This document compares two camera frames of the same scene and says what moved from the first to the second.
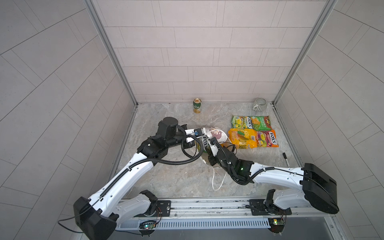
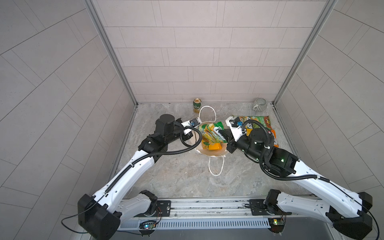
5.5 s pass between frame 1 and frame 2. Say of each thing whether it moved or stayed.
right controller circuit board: stayed
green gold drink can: stayed
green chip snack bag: stayed
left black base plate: stayed
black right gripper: moved
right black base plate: stayed
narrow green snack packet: moved
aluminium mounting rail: stayed
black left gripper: moved
